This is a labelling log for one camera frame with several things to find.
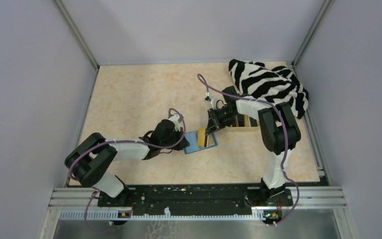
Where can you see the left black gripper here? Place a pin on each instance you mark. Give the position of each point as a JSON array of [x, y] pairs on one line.
[[182, 145]]

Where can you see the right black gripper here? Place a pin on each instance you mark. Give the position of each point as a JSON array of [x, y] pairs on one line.
[[214, 124]]

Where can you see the blue leather card holder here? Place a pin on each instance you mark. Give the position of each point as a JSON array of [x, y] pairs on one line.
[[192, 138]]

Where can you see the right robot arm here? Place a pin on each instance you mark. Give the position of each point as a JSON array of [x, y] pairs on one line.
[[278, 127]]

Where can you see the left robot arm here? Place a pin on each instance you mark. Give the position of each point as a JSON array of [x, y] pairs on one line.
[[89, 162]]

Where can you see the zebra striped cloth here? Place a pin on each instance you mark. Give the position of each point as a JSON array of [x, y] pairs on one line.
[[276, 85]]

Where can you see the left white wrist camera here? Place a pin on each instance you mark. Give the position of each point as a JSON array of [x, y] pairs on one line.
[[176, 120]]

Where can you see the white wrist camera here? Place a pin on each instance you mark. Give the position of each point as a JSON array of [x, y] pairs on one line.
[[212, 101], [176, 120]]

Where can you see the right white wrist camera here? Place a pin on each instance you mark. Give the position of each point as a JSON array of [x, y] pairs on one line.
[[212, 101]]

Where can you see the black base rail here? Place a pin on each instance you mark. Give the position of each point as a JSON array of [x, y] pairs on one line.
[[195, 199]]

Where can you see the white slotted cable duct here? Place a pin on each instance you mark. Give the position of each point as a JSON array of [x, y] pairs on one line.
[[115, 215]]

